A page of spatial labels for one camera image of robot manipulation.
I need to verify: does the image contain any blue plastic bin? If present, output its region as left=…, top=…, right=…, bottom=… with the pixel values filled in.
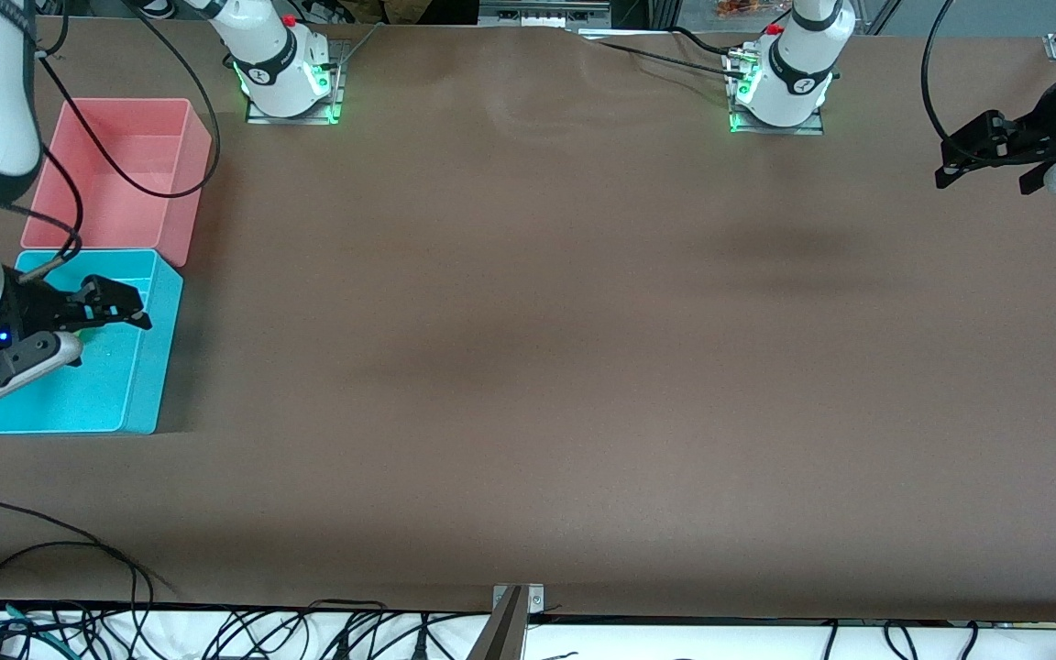
left=0, top=247, right=184, bottom=435

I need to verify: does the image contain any pink plastic bin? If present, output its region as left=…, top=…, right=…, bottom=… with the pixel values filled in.
left=20, top=97, right=215, bottom=269

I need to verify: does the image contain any grey power strip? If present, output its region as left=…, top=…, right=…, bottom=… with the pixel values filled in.
left=476, top=0, right=613, bottom=28

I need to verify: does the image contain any dark metal beam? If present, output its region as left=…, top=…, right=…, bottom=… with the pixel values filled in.
left=468, top=587, right=529, bottom=660

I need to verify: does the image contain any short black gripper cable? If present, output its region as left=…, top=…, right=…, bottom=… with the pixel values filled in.
left=19, top=50, right=84, bottom=283

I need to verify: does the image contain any long black looping cable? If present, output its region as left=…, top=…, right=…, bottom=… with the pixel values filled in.
left=33, top=0, right=220, bottom=199
left=918, top=0, right=974, bottom=164

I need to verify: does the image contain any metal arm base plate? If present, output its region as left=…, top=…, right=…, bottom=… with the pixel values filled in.
left=727, top=46, right=825, bottom=137
left=246, top=38, right=346, bottom=127

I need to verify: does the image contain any thin grey cable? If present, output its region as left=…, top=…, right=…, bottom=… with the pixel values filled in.
left=335, top=23, right=384, bottom=70

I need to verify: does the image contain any small metal edge bracket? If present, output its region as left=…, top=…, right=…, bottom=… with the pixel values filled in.
left=493, top=584, right=545, bottom=617

